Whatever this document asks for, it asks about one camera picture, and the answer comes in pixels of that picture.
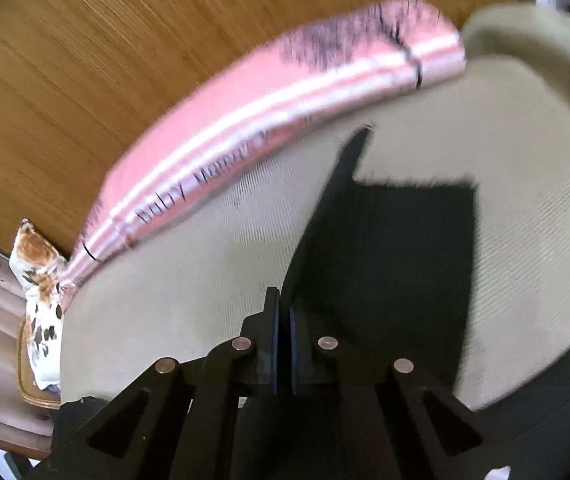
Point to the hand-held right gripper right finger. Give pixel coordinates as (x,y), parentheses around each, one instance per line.
(296,350)

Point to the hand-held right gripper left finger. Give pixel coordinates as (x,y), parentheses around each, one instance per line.
(271,345)

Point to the black denim pants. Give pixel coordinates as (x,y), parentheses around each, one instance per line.
(390,260)

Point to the beige bed mat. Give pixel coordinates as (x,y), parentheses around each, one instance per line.
(190,270)

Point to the pink striped pillow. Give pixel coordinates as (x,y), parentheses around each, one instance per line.
(245,125)

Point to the floral printed cloth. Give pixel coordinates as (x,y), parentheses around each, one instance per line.
(40,300)

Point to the wooden headboard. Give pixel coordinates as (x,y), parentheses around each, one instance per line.
(90,60)

